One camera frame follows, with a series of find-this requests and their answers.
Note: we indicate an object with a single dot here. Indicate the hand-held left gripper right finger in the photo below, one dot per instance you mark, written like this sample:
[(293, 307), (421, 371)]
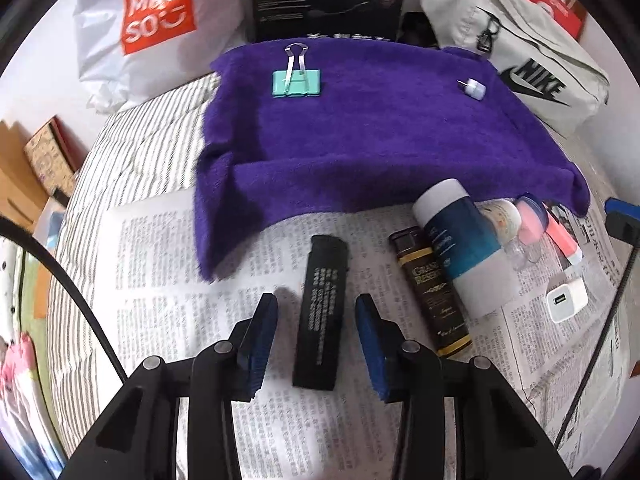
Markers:
[(372, 345)]

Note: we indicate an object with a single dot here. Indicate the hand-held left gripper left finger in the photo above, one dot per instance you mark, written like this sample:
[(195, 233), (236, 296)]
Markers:
[(262, 340)]

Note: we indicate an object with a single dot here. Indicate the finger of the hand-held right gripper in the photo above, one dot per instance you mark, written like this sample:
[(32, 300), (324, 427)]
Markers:
[(625, 220)]

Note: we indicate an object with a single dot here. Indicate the black lighter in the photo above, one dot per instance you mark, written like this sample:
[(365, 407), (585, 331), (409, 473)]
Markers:
[(320, 310)]

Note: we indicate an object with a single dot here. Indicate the pink and white pen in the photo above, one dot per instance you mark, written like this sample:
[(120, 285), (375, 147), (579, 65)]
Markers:
[(562, 240)]

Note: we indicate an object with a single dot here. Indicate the brown and gold lighter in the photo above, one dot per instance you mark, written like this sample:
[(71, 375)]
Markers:
[(435, 300)]

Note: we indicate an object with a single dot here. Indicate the pink and blue case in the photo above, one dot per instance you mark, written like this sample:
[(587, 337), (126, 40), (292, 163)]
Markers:
[(531, 220)]

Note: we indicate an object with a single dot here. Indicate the white wall charger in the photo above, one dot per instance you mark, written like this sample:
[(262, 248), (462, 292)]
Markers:
[(566, 301)]

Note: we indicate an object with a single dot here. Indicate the clear plastic cup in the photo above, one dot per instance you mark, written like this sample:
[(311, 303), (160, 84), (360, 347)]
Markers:
[(525, 256)]

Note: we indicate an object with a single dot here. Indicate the blue and white bottle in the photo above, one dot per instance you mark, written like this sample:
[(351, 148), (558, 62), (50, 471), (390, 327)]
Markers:
[(465, 240)]

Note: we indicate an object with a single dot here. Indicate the newspaper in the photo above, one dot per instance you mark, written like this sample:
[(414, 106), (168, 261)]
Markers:
[(200, 285)]

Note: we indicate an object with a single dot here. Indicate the small white lilac cap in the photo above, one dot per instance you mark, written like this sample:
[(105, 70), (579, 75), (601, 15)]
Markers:
[(475, 89)]

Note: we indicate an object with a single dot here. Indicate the grey crossbody bag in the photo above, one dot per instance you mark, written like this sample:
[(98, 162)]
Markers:
[(520, 40)]

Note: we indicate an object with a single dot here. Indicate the purple towel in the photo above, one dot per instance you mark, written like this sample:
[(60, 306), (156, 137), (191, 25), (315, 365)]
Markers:
[(350, 135)]

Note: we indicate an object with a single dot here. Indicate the red and white bag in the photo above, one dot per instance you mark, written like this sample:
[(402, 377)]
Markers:
[(555, 0)]

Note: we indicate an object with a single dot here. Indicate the printed blanket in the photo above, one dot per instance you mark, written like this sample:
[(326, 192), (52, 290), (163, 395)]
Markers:
[(17, 385)]

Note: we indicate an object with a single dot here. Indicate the teal binder clip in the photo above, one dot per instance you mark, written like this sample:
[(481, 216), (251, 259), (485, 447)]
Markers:
[(297, 85)]

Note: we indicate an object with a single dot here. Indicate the patterned book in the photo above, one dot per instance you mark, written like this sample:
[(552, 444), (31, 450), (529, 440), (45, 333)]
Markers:
[(50, 155)]

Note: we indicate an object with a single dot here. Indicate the white plastic shopping bag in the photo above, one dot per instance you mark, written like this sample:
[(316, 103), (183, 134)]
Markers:
[(150, 75)]

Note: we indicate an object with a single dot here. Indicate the wooden headboard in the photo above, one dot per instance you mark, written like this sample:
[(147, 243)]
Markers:
[(15, 175)]

